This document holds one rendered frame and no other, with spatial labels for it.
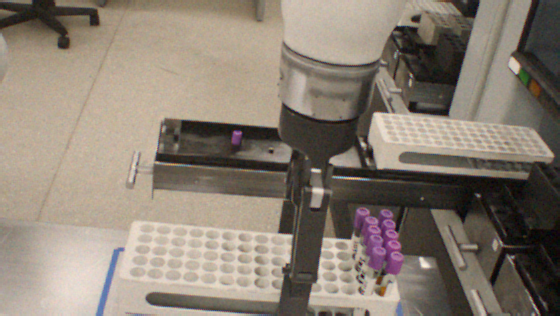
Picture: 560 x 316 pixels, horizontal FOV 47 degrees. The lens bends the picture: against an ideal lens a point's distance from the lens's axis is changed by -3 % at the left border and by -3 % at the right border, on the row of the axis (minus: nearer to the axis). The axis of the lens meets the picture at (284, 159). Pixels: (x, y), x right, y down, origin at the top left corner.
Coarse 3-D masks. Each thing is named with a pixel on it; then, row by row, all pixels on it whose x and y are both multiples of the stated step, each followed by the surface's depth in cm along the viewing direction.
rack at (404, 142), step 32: (384, 128) 106; (416, 128) 108; (448, 128) 111; (480, 128) 111; (512, 128) 113; (384, 160) 104; (416, 160) 110; (448, 160) 112; (480, 160) 110; (512, 160) 111; (544, 160) 106
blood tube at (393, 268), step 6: (396, 252) 67; (390, 258) 67; (396, 258) 67; (402, 258) 67; (390, 264) 67; (396, 264) 66; (402, 264) 67; (390, 270) 67; (396, 270) 67; (384, 276) 68; (390, 276) 67; (396, 276) 68; (384, 282) 68; (390, 282) 68; (384, 288) 69; (390, 288) 68; (378, 294) 70; (384, 294) 69
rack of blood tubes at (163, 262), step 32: (160, 224) 75; (128, 256) 69; (160, 256) 70; (192, 256) 72; (224, 256) 72; (256, 256) 72; (288, 256) 73; (320, 256) 75; (352, 256) 75; (128, 288) 67; (160, 288) 67; (192, 288) 67; (224, 288) 67; (256, 288) 68; (320, 288) 70; (352, 288) 70
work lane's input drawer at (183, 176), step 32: (160, 128) 108; (192, 128) 110; (224, 128) 110; (256, 128) 111; (160, 160) 100; (192, 160) 101; (224, 160) 101; (256, 160) 102; (288, 160) 106; (352, 160) 108; (192, 192) 103; (224, 192) 103; (256, 192) 103; (352, 192) 105; (384, 192) 105; (416, 192) 105; (448, 192) 106; (480, 192) 106
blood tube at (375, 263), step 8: (376, 248) 67; (376, 256) 67; (384, 256) 67; (368, 264) 68; (376, 264) 67; (368, 272) 68; (376, 272) 68; (368, 280) 68; (368, 288) 69; (360, 312) 71
